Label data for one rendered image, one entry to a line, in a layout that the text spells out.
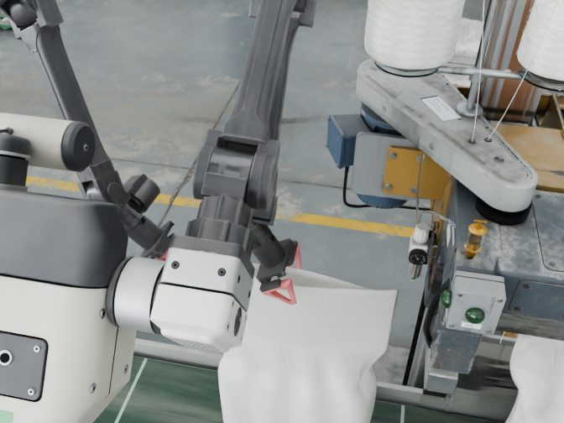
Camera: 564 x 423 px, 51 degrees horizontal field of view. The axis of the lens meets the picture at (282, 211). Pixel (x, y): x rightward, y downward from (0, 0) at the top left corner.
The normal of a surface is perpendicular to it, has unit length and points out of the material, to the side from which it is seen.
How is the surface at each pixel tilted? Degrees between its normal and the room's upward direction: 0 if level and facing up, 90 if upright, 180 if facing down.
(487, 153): 0
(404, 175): 90
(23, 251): 50
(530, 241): 0
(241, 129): 30
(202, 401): 0
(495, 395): 90
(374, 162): 90
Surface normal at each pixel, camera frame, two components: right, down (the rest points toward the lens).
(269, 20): 0.01, -0.34
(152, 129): 0.00, -0.77
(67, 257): -0.16, -0.01
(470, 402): -0.21, 0.63
